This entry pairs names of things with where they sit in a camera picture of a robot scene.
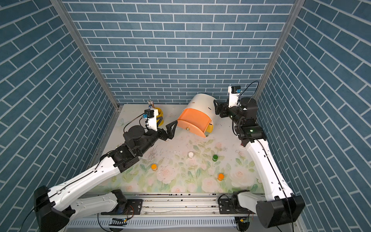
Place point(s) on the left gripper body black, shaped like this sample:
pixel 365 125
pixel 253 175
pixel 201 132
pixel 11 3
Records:
pixel 159 134

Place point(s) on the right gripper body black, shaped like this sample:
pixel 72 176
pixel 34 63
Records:
pixel 226 112

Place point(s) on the white round drawer cabinet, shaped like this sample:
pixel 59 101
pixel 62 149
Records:
pixel 204 103

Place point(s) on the pink orange top drawer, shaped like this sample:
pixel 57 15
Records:
pixel 194 121

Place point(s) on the white paint can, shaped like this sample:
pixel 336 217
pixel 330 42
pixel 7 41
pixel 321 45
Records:
pixel 190 155

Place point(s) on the orange paint can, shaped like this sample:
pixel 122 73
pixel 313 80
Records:
pixel 220 176
pixel 154 167

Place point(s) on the yellow drawer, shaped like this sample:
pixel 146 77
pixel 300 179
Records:
pixel 209 130

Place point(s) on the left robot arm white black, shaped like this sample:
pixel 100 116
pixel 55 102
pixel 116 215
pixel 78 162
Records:
pixel 55 207

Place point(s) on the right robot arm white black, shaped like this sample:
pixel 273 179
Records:
pixel 279 205

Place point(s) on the green paint can right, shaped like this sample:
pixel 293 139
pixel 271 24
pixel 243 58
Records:
pixel 215 157

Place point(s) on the yellow pencil cup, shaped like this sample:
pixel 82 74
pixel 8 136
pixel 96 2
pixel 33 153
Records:
pixel 159 117

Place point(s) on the pencils in cup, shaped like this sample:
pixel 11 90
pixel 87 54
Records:
pixel 150 104

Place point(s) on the floral table mat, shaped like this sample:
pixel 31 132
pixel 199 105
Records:
pixel 177 173

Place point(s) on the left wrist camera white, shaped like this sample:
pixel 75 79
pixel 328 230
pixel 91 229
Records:
pixel 151 118

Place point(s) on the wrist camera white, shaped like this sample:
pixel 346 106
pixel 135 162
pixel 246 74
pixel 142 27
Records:
pixel 234 94
pixel 151 118

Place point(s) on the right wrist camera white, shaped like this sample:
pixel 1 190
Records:
pixel 234 94

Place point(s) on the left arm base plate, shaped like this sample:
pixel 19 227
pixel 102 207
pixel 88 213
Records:
pixel 131 207

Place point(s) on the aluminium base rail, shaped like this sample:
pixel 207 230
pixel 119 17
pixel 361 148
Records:
pixel 175 212

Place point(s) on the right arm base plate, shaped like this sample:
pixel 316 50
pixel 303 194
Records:
pixel 227 206

